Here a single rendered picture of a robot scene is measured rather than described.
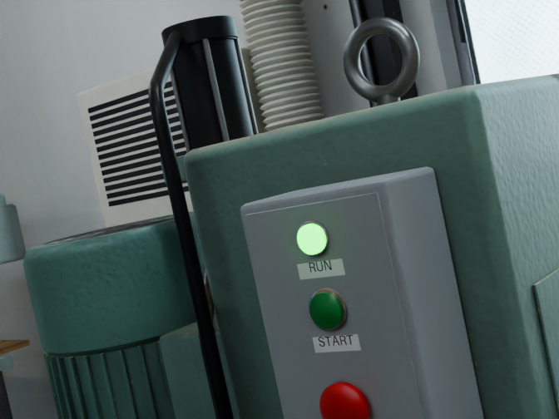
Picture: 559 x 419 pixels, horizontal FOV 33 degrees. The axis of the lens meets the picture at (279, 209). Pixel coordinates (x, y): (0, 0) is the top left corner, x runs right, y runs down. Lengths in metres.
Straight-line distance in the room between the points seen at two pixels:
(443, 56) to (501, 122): 1.66
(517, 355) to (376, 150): 0.14
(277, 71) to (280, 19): 0.12
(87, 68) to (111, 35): 0.18
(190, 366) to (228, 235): 0.14
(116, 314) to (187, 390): 0.09
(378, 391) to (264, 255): 0.10
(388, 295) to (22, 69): 3.05
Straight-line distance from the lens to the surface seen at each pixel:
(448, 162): 0.54
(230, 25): 0.75
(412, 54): 0.66
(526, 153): 0.59
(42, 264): 0.80
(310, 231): 0.51
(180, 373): 0.74
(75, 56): 3.22
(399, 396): 0.51
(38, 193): 3.52
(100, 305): 0.77
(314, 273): 0.52
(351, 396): 0.52
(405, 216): 0.50
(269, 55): 2.29
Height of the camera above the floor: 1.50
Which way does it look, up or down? 3 degrees down
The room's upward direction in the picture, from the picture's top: 12 degrees counter-clockwise
